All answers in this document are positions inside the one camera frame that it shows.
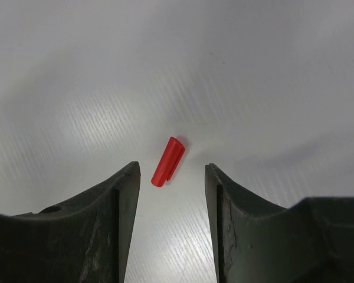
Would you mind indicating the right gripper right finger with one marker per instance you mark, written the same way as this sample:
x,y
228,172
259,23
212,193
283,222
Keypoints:
x,y
254,240

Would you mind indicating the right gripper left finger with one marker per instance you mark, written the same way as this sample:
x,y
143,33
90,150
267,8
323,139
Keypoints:
x,y
85,238

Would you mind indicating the red pen cap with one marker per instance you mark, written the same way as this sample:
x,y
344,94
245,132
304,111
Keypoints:
x,y
168,163

